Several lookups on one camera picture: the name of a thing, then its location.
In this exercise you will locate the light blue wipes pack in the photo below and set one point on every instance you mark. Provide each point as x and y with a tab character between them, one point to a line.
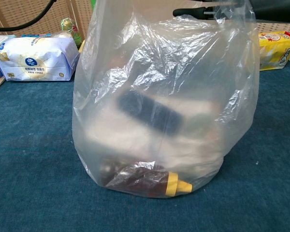
0	39

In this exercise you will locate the brown sauce bottle yellow cap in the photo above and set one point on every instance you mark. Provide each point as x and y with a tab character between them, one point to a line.
174	186

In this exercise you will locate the dark blue box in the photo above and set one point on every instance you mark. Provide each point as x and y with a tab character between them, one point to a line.
149	111

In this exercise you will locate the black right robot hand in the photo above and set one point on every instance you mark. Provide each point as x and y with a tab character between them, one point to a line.
275	9

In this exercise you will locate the clear plastic shopping bag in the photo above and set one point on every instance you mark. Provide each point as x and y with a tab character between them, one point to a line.
164	72

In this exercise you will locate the woven rattan folding screen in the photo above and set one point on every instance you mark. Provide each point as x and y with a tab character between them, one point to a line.
26	12

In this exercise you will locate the yellow snack bag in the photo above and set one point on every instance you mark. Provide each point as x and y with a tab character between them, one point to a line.
278	50

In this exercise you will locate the teal felt table cover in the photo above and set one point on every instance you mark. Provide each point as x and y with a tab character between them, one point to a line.
38	157

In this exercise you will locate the yellow sponge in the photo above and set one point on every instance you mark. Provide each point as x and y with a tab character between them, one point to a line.
81	48

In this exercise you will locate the green Pringles can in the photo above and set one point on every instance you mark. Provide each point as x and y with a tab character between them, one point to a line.
93	3

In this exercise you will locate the white blue tissue pack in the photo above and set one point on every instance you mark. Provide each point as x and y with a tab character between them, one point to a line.
36	60

